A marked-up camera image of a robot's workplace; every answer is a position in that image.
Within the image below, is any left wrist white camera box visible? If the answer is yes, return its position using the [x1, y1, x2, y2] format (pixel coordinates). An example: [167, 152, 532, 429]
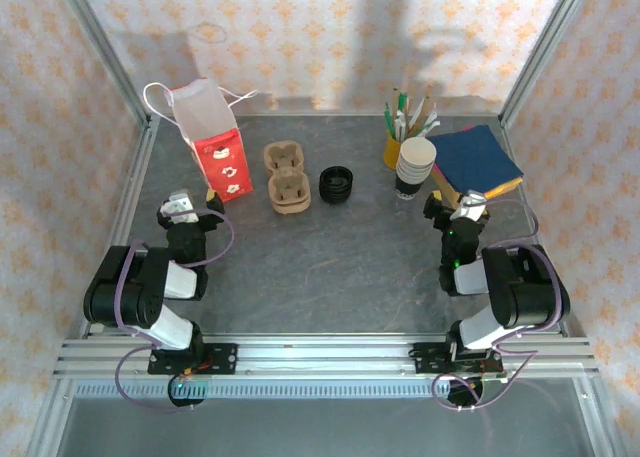
[159, 190, 200, 225]

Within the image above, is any brown cardboard cup carrier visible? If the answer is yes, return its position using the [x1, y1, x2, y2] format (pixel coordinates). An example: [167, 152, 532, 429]
[263, 141, 312, 208]
[272, 199, 312, 216]

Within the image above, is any pink paper napkin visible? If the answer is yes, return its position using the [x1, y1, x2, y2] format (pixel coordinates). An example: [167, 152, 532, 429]
[430, 123, 477, 183]

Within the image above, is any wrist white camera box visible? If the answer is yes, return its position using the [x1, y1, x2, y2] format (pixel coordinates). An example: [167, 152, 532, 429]
[448, 189, 489, 222]
[159, 190, 200, 225]

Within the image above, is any grey slotted cable duct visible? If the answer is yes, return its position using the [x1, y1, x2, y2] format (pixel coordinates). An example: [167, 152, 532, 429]
[73, 379, 484, 399]

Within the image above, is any yellow paper napkin stack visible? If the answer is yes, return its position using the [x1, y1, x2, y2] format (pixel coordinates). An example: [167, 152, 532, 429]
[433, 169, 525, 209]

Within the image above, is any stack of black cup lids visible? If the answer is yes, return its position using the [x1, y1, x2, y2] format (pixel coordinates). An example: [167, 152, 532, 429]
[318, 165, 355, 204]

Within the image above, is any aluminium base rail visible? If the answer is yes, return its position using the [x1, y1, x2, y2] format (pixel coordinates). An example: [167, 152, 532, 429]
[52, 332, 600, 380]

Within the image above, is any yellow straw holder cup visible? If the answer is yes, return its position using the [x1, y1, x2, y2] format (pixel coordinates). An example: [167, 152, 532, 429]
[383, 130, 407, 169]

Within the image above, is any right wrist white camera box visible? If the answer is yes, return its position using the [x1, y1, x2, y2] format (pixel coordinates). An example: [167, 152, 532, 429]
[448, 189, 489, 222]

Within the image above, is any stack of paper cups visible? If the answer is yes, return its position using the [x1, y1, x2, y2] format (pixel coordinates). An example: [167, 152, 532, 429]
[394, 136, 437, 201]

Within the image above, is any aluminium frame post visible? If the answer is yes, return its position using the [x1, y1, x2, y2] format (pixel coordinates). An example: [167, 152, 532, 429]
[54, 0, 154, 128]
[499, 0, 596, 128]

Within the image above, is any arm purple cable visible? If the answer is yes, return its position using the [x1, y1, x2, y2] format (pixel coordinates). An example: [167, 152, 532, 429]
[432, 199, 569, 412]
[113, 207, 236, 414]

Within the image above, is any blue paper napkin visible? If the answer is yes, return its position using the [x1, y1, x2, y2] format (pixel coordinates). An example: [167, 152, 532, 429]
[427, 124, 525, 198]

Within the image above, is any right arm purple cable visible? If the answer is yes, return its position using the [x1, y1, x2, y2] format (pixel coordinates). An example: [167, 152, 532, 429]
[432, 199, 569, 412]

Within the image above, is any red white paper bag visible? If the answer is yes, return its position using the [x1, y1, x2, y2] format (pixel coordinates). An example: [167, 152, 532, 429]
[143, 78, 259, 203]

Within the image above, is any black round cable port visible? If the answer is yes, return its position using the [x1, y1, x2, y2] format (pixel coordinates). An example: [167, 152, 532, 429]
[447, 376, 486, 409]
[167, 374, 207, 409]

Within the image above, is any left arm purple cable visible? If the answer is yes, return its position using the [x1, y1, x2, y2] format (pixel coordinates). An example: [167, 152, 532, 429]
[113, 207, 236, 414]

